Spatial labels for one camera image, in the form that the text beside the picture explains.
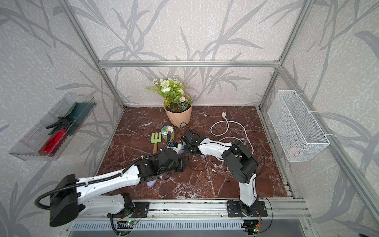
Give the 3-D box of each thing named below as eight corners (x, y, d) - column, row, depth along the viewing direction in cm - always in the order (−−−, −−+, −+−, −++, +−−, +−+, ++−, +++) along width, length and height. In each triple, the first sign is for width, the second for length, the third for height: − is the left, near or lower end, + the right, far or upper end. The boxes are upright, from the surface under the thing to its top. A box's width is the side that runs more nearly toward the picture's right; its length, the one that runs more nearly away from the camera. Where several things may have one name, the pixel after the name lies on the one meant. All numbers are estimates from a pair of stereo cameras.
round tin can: (162, 142, 102) (159, 135, 95) (164, 133, 107) (161, 125, 100) (174, 142, 102) (172, 135, 95) (175, 133, 107) (173, 125, 100)
